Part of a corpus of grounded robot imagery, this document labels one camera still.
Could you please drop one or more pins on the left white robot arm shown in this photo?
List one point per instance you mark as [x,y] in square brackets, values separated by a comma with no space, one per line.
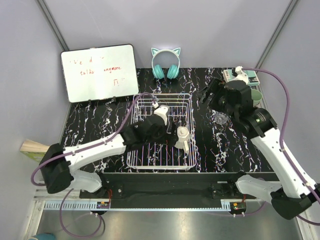
[61,169]

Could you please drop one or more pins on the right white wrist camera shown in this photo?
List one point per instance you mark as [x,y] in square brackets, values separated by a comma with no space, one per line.
[241,75]

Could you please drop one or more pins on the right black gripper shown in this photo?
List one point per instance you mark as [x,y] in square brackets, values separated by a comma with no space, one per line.
[217,87]

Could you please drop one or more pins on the white wire dish rack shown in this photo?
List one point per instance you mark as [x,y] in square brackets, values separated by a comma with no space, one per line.
[160,156]

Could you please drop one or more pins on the green wooden box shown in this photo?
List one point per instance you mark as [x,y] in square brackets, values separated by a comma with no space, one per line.
[34,150]

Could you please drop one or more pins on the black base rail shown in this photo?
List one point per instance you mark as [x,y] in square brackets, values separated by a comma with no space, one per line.
[165,190]

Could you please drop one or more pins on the teal cat-ear headphones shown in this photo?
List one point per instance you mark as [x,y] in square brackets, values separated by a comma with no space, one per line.
[165,62]

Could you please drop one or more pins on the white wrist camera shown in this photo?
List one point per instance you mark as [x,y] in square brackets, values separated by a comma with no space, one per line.
[241,75]
[163,112]

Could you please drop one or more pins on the pink plastic cup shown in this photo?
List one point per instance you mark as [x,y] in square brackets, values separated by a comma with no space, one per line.
[257,106]

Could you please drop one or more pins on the white ceramic mug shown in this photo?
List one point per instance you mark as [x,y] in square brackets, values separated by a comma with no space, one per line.
[183,135]

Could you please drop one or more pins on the white dry-erase board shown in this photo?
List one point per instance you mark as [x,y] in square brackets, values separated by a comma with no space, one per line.
[100,73]

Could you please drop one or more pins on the clear faceted glass cup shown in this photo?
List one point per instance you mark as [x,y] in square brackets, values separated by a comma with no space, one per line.
[221,118]

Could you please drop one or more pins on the teal book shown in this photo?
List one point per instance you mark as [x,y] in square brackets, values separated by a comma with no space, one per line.
[229,75]

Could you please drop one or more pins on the green plastic cup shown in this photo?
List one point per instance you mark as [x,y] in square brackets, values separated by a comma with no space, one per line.
[256,97]

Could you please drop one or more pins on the black marble pattern mat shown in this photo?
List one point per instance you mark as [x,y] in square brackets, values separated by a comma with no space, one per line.
[221,148]

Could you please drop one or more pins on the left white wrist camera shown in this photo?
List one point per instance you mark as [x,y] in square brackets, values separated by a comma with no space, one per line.
[163,112]

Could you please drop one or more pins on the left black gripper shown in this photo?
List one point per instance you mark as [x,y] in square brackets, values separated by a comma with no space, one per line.
[165,135]

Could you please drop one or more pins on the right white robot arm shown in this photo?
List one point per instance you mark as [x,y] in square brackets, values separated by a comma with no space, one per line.
[296,190]

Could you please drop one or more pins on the white slotted cable duct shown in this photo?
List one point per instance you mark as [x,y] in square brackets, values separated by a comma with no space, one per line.
[79,205]

